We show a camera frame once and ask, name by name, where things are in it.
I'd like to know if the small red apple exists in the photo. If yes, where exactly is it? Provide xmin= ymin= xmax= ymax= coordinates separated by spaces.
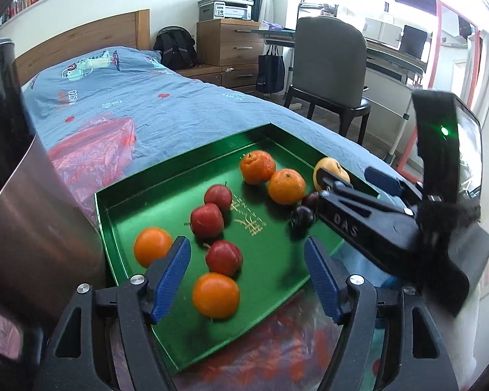
xmin=204 ymin=183 xmax=233 ymax=211
xmin=186 ymin=203 xmax=225 ymax=239
xmin=204 ymin=240 xmax=244 ymax=278

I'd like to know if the brown metallic electric kettle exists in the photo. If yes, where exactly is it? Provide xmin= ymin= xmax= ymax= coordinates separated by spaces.
xmin=0 ymin=38 xmax=109 ymax=326

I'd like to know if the bumpy orange tangerine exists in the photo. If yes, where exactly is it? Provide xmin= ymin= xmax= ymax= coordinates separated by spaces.
xmin=240 ymin=150 xmax=277 ymax=185

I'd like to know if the smooth orange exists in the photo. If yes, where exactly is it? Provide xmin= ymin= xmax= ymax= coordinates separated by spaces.
xmin=134 ymin=227 xmax=174 ymax=268
xmin=192 ymin=272 xmax=241 ymax=320

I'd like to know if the black monitor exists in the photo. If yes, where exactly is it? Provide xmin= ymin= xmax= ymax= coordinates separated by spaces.
xmin=401 ymin=24 xmax=428 ymax=60

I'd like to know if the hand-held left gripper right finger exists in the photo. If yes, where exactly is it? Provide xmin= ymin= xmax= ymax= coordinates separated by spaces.
xmin=304 ymin=236 xmax=459 ymax=391

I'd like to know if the grey chair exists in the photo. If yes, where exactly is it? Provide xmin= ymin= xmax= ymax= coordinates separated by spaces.
xmin=283 ymin=16 xmax=371 ymax=145

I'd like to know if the red framed panel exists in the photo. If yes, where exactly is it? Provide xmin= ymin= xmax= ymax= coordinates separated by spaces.
xmin=397 ymin=0 xmax=483 ymax=172

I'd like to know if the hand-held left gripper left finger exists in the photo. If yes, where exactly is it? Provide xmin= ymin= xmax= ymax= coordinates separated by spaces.
xmin=38 ymin=235 xmax=192 ymax=391

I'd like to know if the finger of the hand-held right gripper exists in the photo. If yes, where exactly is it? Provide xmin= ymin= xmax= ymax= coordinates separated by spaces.
xmin=316 ymin=169 xmax=418 ymax=282
xmin=364 ymin=166 xmax=426 ymax=214

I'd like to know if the orange with green stem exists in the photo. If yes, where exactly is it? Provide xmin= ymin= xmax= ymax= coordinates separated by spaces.
xmin=268 ymin=168 xmax=306 ymax=206

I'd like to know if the wooden drawer cabinet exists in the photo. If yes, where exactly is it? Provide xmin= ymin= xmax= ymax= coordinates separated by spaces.
xmin=178 ymin=20 xmax=270 ymax=94

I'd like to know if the white box appliance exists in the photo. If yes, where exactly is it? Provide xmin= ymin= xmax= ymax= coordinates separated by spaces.
xmin=363 ymin=18 xmax=404 ymax=47

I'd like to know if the green tray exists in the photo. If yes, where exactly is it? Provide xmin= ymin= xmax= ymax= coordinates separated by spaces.
xmin=95 ymin=122 xmax=379 ymax=374

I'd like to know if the wooden headboard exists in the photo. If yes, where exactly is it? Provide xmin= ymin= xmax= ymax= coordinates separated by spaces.
xmin=14 ymin=9 xmax=151 ymax=86

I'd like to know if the pink plastic sheet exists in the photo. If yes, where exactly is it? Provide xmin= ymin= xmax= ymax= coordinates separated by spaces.
xmin=47 ymin=116 xmax=381 ymax=391

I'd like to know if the black tote bag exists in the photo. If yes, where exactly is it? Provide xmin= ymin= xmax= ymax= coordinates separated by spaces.
xmin=255 ymin=45 xmax=286 ymax=94

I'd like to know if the yellow pear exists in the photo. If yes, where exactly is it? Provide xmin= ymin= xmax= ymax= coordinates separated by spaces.
xmin=313 ymin=157 xmax=350 ymax=192

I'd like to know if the white grey printer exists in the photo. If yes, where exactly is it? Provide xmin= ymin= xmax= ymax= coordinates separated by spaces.
xmin=198 ymin=0 xmax=254 ymax=22

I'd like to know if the black backpack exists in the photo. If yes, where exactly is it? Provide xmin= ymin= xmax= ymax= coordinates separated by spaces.
xmin=153 ymin=26 xmax=198 ymax=70

